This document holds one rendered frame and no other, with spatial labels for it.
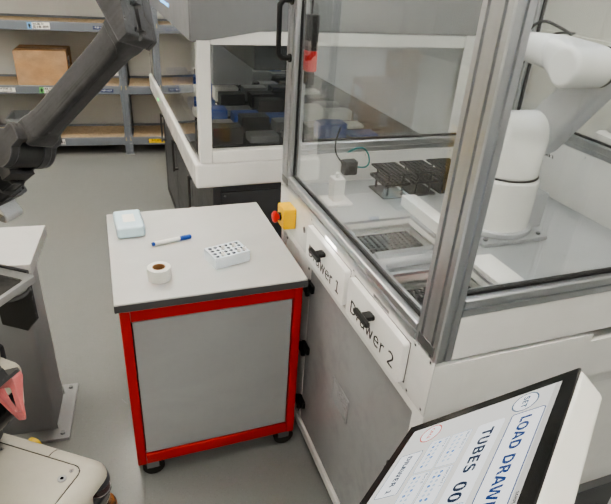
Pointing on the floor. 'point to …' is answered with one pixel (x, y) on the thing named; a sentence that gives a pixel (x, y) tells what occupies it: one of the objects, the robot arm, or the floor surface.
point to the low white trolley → (207, 332)
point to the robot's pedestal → (31, 342)
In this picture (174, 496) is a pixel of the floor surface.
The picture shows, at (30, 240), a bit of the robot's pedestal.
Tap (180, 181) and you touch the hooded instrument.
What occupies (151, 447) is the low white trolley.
